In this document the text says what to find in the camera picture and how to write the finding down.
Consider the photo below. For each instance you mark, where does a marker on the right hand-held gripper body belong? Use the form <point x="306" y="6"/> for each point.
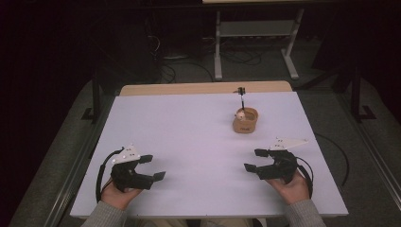
<point x="282" y="165"/>

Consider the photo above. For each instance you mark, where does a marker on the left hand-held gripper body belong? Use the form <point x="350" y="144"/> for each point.
<point x="124" y="175"/>

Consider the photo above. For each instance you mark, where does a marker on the brown pen holder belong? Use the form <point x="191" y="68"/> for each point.
<point x="245" y="124"/>

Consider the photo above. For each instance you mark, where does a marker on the black pen with square end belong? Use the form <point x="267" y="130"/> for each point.
<point x="241" y="97"/>

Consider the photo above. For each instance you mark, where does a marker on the person's left hand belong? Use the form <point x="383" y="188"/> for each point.
<point x="118" y="197"/>

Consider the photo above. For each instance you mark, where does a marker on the person's right hand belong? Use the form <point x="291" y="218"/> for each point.
<point x="293" y="190"/>

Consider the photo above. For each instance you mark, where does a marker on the black floor stand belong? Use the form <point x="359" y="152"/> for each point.
<point x="357" y="94"/>
<point x="95" y="97"/>

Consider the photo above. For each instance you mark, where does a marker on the wooden table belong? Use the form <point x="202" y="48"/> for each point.
<point x="189" y="88"/>

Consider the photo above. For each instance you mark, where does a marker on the metal floor rail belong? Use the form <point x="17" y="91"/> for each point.
<point x="75" y="170"/>
<point x="378" y="157"/>

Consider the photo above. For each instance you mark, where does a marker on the white metal desk frame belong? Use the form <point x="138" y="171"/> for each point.
<point x="257" y="28"/>

